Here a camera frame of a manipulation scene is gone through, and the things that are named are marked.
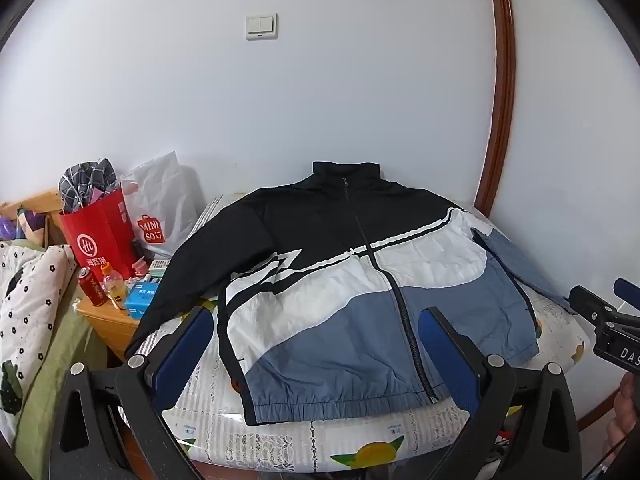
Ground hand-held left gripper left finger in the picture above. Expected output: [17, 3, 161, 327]
[47, 305, 216, 480]

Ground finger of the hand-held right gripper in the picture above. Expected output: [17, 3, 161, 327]
[613, 277, 640, 312]
[570, 285, 620, 322]

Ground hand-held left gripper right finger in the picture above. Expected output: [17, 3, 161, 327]
[419, 307, 586, 480]

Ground black white blue jacket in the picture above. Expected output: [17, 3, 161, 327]
[124, 161, 581, 426]

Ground person's right hand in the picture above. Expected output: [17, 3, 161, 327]
[602, 375, 640, 466]

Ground blue box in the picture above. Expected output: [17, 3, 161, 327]
[124, 280, 163, 320]

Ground wooden nightstand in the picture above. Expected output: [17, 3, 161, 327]
[75, 270, 171, 361]

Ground orange drink bottle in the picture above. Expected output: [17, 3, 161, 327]
[101, 262, 130, 316]

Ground red soda can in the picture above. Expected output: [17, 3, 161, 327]
[77, 267, 107, 308]

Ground fruit print tablecloth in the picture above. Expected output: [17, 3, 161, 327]
[132, 192, 587, 472]

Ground green blanket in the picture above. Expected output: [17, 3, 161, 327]
[10, 305, 108, 480]

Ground red paper bag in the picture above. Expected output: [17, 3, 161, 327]
[59, 187, 146, 281]

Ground white plastic bag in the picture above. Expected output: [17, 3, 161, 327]
[120, 151, 206, 261]

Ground white floral quilt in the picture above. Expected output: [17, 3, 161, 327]
[0, 242, 78, 411]

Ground grey plaid cloth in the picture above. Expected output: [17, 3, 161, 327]
[58, 158, 120, 213]

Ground wooden headboard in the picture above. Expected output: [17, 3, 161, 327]
[0, 189, 63, 251]

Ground brown wooden door frame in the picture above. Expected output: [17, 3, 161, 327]
[472, 0, 518, 218]

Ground white light switch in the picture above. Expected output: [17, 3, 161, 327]
[245, 13, 279, 42]

